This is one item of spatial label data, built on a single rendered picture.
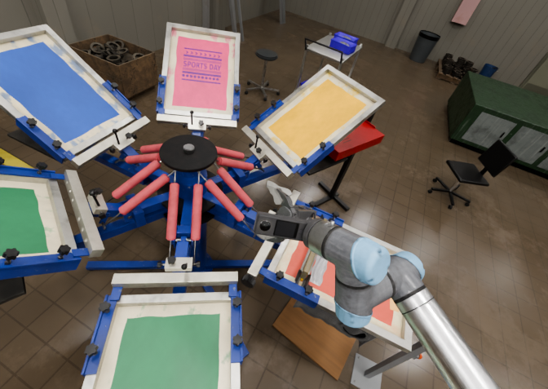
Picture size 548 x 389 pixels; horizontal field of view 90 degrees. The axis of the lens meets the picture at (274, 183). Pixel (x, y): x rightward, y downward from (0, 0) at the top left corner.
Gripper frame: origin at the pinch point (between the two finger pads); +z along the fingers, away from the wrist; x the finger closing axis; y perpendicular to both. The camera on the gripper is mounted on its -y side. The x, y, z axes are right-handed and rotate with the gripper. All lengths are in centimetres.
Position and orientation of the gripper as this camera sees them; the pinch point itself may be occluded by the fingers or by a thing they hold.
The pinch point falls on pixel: (259, 207)
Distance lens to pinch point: 75.1
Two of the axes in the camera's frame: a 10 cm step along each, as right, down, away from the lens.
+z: -6.0, -2.3, 7.6
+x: 1.9, -9.7, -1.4
